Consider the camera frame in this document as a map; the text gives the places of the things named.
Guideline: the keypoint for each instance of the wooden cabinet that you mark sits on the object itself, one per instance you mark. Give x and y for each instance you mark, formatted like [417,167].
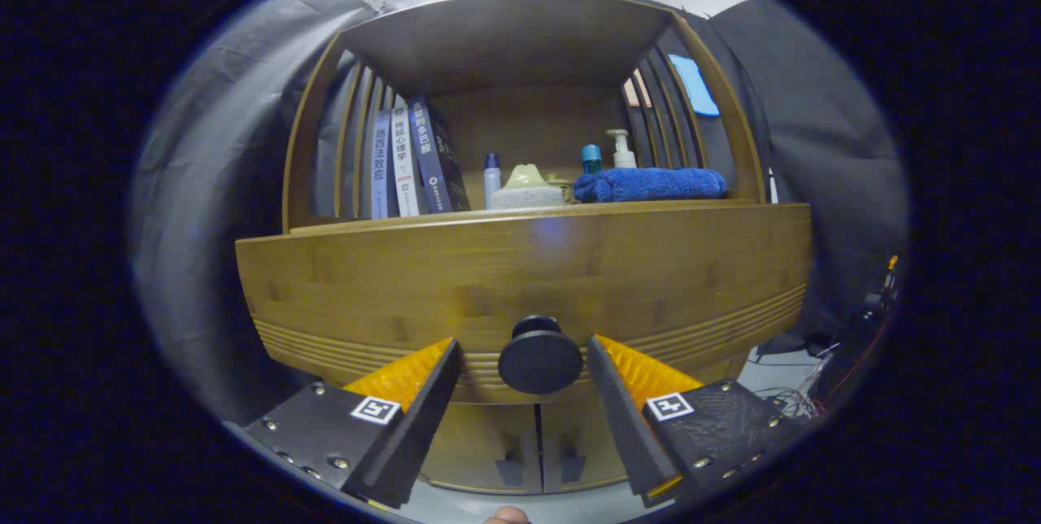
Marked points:
[504,36]

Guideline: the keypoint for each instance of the pale green scrub brush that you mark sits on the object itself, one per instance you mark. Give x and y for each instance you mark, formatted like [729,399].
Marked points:
[529,186]

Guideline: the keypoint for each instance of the black round drawer knob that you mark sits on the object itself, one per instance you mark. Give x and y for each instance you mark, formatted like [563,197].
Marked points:
[539,361]

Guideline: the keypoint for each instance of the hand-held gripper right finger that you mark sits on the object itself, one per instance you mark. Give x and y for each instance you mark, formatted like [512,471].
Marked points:
[630,426]

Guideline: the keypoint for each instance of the light blue book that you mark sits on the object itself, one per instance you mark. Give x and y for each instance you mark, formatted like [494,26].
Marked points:
[380,170]

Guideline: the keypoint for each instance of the folded blue towel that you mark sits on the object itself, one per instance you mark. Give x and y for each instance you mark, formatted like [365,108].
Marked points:
[651,182]

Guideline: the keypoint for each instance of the white bottle with blue cap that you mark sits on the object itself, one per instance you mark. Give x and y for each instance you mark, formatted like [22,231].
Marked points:
[492,181]

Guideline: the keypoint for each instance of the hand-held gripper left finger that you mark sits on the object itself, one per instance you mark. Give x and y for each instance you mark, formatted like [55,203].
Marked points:
[411,434]

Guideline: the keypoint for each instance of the dark blue book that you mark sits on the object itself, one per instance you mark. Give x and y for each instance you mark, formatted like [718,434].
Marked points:
[435,158]

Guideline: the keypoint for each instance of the beige lidded tea cup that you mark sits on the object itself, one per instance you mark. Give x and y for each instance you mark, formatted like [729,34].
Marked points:
[563,185]

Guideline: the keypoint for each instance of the white pump bottle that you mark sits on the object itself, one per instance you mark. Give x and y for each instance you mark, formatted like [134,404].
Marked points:
[623,151]

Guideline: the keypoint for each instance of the black equipment with orange part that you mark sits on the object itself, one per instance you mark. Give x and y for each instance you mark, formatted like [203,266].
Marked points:
[854,345]

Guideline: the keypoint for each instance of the wooden countertop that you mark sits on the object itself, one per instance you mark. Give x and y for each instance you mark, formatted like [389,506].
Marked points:
[455,215]

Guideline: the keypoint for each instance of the teal bottle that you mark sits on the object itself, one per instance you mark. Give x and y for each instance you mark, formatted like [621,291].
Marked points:
[591,159]

